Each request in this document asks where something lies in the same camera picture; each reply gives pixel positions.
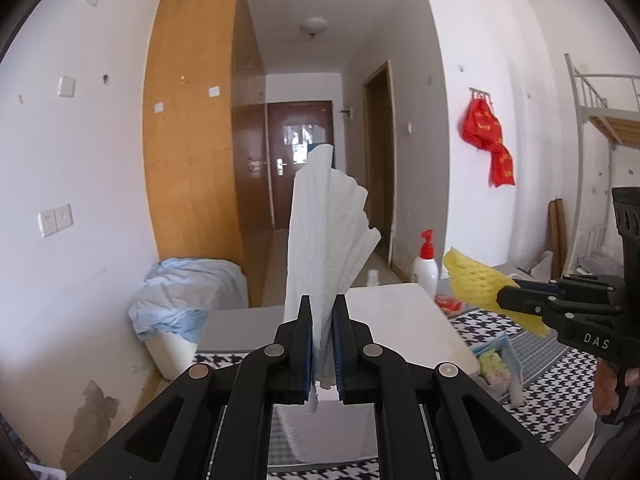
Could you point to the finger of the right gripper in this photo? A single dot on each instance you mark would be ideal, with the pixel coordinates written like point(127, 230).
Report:
point(538, 286)
point(546, 307)

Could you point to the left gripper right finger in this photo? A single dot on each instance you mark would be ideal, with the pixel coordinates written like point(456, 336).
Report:
point(432, 423)

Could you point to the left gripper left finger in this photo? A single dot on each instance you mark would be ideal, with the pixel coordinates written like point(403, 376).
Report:
point(213, 424)

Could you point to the green tissue pack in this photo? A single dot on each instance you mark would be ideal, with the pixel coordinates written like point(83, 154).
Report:
point(493, 369)

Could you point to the yellow sponge cloth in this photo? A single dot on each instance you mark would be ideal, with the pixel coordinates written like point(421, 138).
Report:
point(478, 285)

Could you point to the white towel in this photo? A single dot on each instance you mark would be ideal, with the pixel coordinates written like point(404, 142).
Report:
point(329, 241)

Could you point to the person's right hand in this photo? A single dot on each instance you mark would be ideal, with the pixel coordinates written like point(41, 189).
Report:
point(605, 399)

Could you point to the houndstooth table cloth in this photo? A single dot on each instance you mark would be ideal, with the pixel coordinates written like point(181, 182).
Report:
point(434, 422)

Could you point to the red snack packet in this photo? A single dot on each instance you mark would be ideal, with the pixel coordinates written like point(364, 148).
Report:
point(450, 305)

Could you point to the white styrofoam box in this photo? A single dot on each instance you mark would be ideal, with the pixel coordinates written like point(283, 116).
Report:
point(400, 317)

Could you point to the white red pump bottle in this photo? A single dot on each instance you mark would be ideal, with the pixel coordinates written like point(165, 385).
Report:
point(425, 270)

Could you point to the blue spray bottle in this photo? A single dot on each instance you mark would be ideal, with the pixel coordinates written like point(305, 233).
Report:
point(373, 278)

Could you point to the red hanging bags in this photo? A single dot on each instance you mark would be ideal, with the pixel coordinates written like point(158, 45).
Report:
point(481, 128)

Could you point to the white metal bunk bed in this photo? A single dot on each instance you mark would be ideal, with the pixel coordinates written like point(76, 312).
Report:
point(607, 118)

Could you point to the wooden wardrobe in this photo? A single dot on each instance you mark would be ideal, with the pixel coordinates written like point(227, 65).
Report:
point(204, 137)

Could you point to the brown entrance door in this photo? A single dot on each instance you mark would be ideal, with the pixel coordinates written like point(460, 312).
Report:
point(294, 130)

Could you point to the ceiling lamp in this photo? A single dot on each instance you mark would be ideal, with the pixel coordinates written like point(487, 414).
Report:
point(314, 26)

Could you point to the wooden boards against wall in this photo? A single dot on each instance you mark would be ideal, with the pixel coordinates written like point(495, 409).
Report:
point(557, 235)

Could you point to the wall hook rail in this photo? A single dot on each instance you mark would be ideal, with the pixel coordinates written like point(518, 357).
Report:
point(481, 94)

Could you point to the white wall switch pair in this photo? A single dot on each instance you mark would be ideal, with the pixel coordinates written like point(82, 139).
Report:
point(55, 220)

